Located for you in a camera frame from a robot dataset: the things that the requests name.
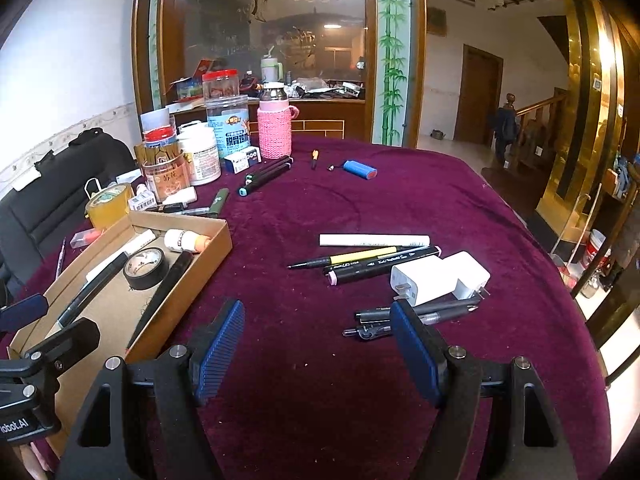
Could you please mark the yellow tape roll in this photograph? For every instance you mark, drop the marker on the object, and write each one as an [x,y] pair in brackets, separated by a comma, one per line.
[107,207]

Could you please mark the slim black marker white tip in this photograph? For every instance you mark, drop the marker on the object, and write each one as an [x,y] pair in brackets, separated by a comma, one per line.
[92,292]

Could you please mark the white green mug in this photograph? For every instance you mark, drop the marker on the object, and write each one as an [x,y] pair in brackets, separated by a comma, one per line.
[270,69]

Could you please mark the wooden door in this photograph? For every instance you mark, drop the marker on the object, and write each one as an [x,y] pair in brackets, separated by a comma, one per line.
[477,97]

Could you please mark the orange and white glue stick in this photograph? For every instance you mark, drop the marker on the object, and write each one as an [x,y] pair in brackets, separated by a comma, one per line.
[185,241]

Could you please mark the black marker teal end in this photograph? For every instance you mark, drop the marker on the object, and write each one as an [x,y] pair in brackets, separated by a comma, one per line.
[265,178]
[265,170]

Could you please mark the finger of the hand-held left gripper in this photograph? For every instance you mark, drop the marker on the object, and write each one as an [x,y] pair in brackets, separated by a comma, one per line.
[22,312]
[70,342]

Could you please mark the small blue white box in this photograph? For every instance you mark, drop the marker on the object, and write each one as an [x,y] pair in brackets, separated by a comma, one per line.
[242,161]

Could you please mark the yellow and black pen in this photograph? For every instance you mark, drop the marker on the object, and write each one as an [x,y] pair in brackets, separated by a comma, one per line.
[350,257]

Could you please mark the red plastic bucket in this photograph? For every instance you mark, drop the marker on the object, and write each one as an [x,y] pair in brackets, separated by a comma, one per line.
[598,250]

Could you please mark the black gel pen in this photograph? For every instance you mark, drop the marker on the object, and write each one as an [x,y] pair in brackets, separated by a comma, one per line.
[415,310]
[372,331]

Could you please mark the small white barcode box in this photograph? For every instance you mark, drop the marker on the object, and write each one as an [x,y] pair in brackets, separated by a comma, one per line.
[140,203]

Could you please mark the orange label clear jar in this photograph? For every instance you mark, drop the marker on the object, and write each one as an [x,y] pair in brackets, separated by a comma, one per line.
[165,180]

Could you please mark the blue label plastic jar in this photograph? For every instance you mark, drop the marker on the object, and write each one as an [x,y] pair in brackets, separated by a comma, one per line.
[227,130]

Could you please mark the bamboo painted panel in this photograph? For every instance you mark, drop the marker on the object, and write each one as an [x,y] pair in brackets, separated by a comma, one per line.
[392,60]

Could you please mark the thick black marker red button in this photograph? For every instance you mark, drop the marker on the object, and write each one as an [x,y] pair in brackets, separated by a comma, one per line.
[162,295]

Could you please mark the red lid plastic jar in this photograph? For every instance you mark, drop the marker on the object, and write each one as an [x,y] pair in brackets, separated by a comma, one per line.
[220,85]

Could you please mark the small yellow black tool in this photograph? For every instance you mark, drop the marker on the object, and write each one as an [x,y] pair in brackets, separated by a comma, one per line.
[315,158]

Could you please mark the black marker pink end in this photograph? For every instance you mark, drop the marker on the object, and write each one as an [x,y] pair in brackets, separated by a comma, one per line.
[380,265]

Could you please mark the wooden stair railing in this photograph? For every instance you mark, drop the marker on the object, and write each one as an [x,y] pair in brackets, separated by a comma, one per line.
[545,120]

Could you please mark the wooden framed glass partition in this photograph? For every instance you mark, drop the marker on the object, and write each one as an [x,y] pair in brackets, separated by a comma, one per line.
[280,35]

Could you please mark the shallow cardboard box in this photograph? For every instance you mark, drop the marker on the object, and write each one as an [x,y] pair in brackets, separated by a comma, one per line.
[110,315]

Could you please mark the wooden cabinet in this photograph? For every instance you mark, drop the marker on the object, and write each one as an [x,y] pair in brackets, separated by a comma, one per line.
[325,120]

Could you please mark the white pen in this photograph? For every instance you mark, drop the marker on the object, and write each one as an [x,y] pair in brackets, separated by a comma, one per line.
[127,252]

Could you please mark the silver black pen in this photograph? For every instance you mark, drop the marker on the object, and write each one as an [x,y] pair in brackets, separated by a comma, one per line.
[185,210]

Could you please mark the small orange eraser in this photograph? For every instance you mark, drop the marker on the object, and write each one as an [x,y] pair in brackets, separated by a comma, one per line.
[87,237]

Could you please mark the black tape roll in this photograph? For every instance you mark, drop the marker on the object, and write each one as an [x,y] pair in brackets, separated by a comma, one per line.
[145,267]

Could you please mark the white charger plug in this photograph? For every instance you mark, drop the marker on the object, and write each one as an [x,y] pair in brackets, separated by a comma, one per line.
[422,282]
[470,272]

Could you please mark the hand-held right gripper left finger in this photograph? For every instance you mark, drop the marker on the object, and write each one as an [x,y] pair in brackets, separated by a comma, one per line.
[220,355]

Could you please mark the blue cylindrical battery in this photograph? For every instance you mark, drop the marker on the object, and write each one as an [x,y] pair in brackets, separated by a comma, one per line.
[360,169]

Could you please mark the red lid clear container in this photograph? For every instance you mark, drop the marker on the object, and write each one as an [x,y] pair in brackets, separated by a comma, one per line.
[159,127]

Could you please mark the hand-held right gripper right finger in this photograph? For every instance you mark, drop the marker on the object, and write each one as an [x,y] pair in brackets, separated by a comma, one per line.
[415,355]

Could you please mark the white eraser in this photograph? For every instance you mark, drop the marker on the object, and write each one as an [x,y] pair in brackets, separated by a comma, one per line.
[179,196]

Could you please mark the dark green pen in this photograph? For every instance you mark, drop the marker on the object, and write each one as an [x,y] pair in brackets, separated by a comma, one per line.
[219,202]

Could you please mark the white plastic jar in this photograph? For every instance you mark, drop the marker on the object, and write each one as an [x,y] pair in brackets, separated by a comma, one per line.
[200,157]

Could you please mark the bottle in pink knitted sleeve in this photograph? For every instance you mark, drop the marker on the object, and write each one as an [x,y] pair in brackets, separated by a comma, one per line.
[274,130]

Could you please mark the metal pot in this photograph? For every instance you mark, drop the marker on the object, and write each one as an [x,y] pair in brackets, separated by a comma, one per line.
[438,134]

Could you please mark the brown patterned box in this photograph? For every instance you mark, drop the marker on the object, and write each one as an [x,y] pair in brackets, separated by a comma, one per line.
[155,151]

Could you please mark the newel post with dark jacket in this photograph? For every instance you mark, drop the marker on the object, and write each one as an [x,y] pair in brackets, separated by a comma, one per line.
[506,127]

